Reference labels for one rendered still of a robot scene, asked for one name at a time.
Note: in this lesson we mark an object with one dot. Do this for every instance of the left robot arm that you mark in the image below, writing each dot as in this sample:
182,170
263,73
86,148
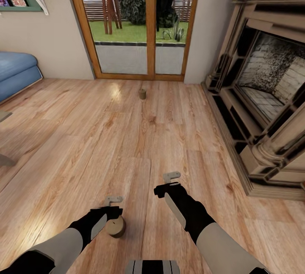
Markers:
56,255

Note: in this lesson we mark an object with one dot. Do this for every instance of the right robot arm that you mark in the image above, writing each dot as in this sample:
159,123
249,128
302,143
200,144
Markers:
221,252

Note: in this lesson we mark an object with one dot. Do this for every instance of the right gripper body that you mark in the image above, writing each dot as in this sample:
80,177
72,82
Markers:
161,190

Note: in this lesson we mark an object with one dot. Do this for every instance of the pillar candle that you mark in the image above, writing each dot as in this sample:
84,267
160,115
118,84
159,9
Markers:
142,94
116,227

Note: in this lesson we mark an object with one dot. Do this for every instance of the robot trunk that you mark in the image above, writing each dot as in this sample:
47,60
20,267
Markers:
152,267

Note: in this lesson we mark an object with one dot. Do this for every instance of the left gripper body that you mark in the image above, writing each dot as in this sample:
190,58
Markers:
113,212

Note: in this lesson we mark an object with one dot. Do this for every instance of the wood fireplace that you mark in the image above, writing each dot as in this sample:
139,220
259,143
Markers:
257,96

